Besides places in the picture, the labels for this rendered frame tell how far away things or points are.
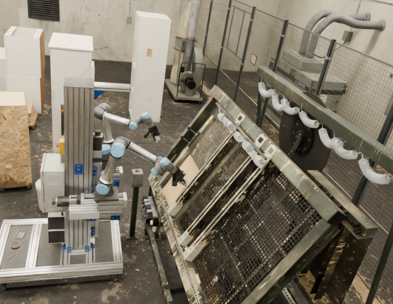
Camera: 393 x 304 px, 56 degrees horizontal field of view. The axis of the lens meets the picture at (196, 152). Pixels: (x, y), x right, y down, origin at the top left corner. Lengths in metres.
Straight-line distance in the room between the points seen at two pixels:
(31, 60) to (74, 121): 4.25
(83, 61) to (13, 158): 1.67
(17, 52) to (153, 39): 2.43
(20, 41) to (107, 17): 4.51
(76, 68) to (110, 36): 5.98
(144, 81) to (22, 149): 3.09
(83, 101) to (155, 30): 4.07
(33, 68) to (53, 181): 4.21
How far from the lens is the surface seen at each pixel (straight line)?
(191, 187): 3.54
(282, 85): 3.72
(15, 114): 5.01
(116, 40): 11.71
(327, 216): 2.37
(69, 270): 4.06
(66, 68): 5.78
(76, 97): 3.35
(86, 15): 11.56
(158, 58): 7.35
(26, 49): 7.55
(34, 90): 7.73
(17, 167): 5.36
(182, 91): 9.20
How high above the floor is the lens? 3.14
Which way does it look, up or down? 27 degrees down
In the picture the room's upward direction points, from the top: 10 degrees clockwise
